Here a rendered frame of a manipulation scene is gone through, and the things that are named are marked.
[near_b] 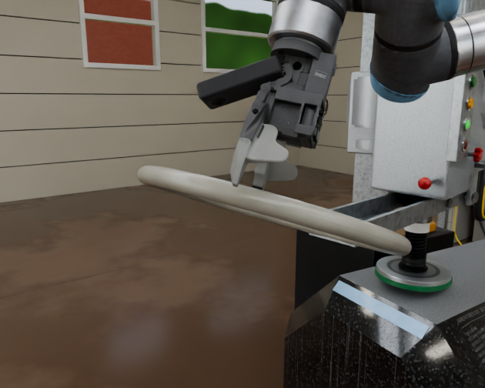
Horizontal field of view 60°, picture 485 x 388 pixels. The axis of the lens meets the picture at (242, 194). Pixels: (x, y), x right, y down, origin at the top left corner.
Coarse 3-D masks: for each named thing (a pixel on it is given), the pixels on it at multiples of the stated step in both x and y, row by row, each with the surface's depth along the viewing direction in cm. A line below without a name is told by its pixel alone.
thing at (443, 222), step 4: (456, 208) 403; (440, 212) 400; (444, 212) 397; (448, 212) 399; (456, 212) 403; (440, 216) 400; (444, 216) 397; (448, 216) 400; (440, 220) 401; (444, 220) 398; (440, 224) 401; (444, 224) 398; (480, 224) 371; (444, 228) 400; (484, 232) 368; (456, 236) 398; (460, 244) 391
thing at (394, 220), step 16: (464, 192) 133; (336, 208) 103; (352, 208) 107; (368, 208) 113; (384, 208) 120; (400, 208) 104; (416, 208) 108; (432, 208) 116; (448, 208) 125; (384, 224) 97; (400, 224) 103; (336, 240) 92
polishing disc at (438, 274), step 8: (392, 256) 138; (400, 256) 138; (376, 264) 131; (384, 264) 131; (392, 264) 131; (432, 264) 131; (440, 264) 131; (384, 272) 126; (392, 272) 126; (400, 272) 126; (408, 272) 126; (432, 272) 126; (440, 272) 126; (448, 272) 126; (400, 280) 121; (408, 280) 120; (416, 280) 120; (424, 280) 120; (432, 280) 120; (440, 280) 120; (448, 280) 121
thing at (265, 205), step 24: (144, 168) 66; (168, 168) 61; (192, 192) 57; (216, 192) 54; (240, 192) 53; (264, 192) 53; (264, 216) 99; (288, 216) 53; (312, 216) 53; (336, 216) 54; (360, 240) 56; (384, 240) 57; (408, 240) 65
